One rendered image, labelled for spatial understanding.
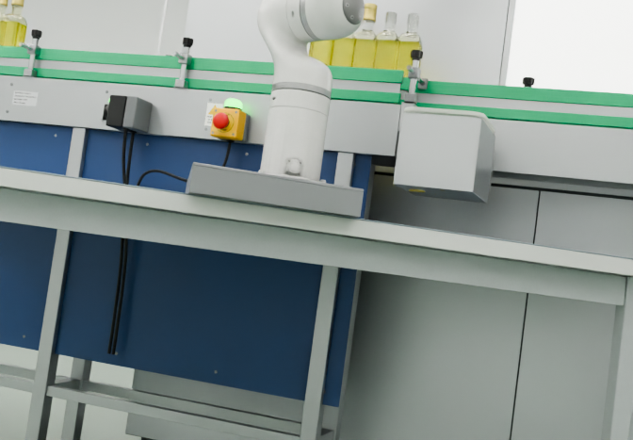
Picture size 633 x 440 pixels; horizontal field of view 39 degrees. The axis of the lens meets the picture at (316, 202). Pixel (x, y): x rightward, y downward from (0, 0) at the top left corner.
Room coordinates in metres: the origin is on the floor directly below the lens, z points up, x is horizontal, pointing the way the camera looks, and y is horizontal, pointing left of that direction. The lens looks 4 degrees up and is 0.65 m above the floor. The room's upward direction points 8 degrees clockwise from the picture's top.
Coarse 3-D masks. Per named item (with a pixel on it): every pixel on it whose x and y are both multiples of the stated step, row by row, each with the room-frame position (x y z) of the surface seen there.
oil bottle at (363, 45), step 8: (360, 32) 2.27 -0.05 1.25; (368, 32) 2.26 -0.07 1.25; (360, 40) 2.27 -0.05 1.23; (368, 40) 2.26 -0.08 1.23; (352, 48) 2.27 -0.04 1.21; (360, 48) 2.26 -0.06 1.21; (368, 48) 2.26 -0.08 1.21; (352, 56) 2.27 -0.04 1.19; (360, 56) 2.26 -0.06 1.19; (368, 56) 2.26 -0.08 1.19; (352, 64) 2.27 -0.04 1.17; (360, 64) 2.26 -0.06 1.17; (368, 64) 2.26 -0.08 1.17
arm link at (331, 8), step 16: (304, 0) 1.75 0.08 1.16; (320, 0) 1.72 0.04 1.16; (336, 0) 1.72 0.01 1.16; (352, 0) 1.73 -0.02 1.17; (304, 16) 1.75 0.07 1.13; (320, 16) 1.73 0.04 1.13; (336, 16) 1.73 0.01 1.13; (352, 16) 1.74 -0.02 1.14; (320, 32) 1.76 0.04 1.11; (336, 32) 1.75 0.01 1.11; (352, 32) 1.77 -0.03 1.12
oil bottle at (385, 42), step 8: (384, 32) 2.25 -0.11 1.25; (392, 32) 2.24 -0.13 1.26; (376, 40) 2.25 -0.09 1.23; (384, 40) 2.24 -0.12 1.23; (392, 40) 2.24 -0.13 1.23; (376, 48) 2.25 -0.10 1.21; (384, 48) 2.24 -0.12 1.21; (392, 48) 2.24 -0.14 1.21; (376, 56) 2.25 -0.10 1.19; (384, 56) 2.24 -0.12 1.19; (392, 56) 2.24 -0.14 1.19; (376, 64) 2.25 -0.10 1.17; (384, 64) 2.24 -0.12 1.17; (392, 64) 2.24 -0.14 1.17
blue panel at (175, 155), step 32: (0, 128) 2.47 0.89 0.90; (32, 128) 2.44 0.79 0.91; (64, 128) 2.41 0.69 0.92; (0, 160) 2.47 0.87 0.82; (32, 160) 2.44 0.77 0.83; (64, 160) 2.40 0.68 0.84; (96, 160) 2.37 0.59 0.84; (160, 160) 2.31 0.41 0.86; (192, 160) 2.28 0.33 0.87; (256, 160) 2.23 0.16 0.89
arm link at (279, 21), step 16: (272, 0) 1.81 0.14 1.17; (288, 0) 1.78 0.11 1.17; (272, 16) 1.80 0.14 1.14; (288, 16) 1.78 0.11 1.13; (272, 32) 1.80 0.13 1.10; (288, 32) 1.80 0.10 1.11; (304, 32) 1.78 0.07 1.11; (272, 48) 1.79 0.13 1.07; (288, 48) 1.79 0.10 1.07; (304, 48) 1.85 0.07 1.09; (288, 64) 1.76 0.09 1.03; (304, 64) 1.75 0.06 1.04; (320, 64) 1.76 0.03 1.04; (288, 80) 1.75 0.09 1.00; (304, 80) 1.74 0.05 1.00; (320, 80) 1.76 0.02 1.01
